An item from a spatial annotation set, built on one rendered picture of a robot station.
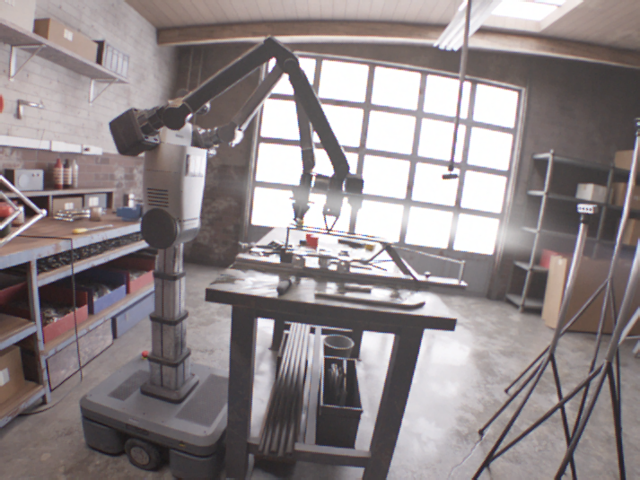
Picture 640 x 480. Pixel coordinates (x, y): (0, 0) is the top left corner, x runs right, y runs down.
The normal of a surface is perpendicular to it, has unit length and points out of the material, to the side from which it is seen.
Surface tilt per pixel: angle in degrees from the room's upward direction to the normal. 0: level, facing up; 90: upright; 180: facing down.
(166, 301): 90
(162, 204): 100
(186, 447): 90
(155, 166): 90
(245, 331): 90
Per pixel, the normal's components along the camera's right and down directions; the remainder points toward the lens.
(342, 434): -0.04, 0.18
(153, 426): -0.02, -0.58
